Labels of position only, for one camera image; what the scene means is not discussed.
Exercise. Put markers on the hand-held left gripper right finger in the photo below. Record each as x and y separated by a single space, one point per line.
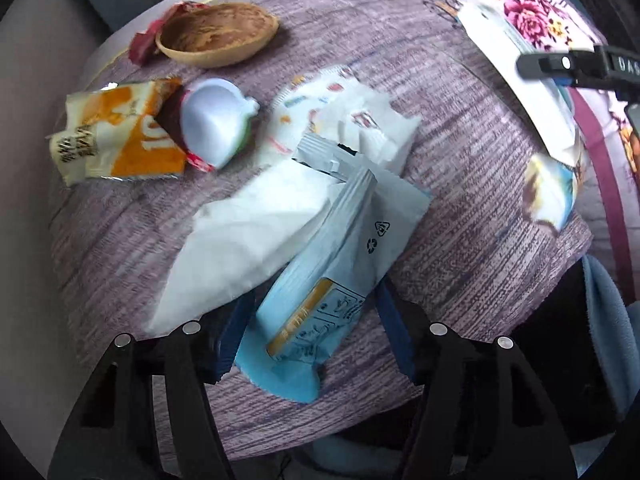
395 330

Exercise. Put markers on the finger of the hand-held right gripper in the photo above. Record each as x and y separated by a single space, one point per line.
564 80
550 62

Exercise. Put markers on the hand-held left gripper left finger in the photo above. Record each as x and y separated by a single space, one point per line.
232 330

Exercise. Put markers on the white tissue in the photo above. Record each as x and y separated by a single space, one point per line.
250 240

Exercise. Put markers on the light blue packet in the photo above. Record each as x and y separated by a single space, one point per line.
350 240

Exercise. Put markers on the orange white snack bag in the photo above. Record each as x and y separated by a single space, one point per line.
115 135

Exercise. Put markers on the floral pink blanket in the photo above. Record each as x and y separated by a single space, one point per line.
530 15

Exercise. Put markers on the pink bed sheet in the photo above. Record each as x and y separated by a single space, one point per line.
607 185

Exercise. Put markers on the white patterned plastic wrapper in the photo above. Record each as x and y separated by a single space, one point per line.
350 120

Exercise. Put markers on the white plastic cup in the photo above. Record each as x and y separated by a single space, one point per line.
210 120

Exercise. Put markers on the dark brown wrapper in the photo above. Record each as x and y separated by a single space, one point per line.
170 117

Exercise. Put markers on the brown wooden bowl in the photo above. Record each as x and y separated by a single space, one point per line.
220 40

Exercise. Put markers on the pink snack wrapper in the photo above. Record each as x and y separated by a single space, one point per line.
142 45

